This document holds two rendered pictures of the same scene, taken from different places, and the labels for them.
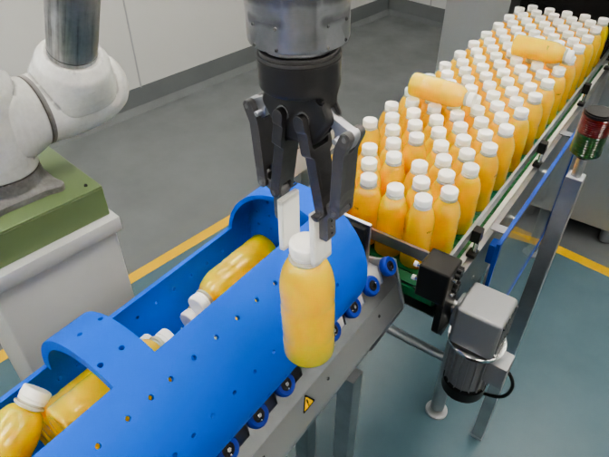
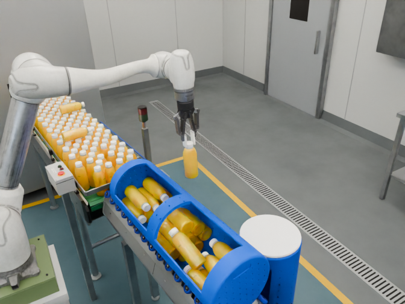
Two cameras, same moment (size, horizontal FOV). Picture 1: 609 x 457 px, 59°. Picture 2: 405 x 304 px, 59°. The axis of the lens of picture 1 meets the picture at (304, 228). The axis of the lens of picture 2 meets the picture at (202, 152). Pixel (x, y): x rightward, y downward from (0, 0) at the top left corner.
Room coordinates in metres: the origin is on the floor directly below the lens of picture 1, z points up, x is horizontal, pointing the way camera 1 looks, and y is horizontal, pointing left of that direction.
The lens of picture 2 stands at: (-0.07, 1.39, 2.18)
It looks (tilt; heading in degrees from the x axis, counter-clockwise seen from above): 30 degrees down; 289
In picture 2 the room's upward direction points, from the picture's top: 2 degrees counter-clockwise
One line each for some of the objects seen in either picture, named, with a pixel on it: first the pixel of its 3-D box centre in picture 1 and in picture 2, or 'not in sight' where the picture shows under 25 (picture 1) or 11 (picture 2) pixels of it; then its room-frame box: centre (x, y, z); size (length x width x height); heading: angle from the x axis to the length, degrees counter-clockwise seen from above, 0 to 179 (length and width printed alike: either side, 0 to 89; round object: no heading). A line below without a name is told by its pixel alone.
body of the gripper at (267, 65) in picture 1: (300, 93); (185, 108); (0.46, 0.00, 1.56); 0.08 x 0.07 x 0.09; 50
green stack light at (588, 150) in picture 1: (588, 141); (143, 116); (1.02, -0.62, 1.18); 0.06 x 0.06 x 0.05
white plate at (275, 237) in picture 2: not in sight; (270, 234); (0.03, 0.14, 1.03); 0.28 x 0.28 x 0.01
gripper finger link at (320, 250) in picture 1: (320, 235); (192, 137); (0.44, -0.02, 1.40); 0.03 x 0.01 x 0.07; 140
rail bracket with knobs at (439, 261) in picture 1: (436, 277); not in sight; (0.84, -0.29, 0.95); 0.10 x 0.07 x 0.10; 54
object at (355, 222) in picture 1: (348, 239); not in sight; (0.92, -0.10, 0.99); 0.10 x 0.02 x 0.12; 54
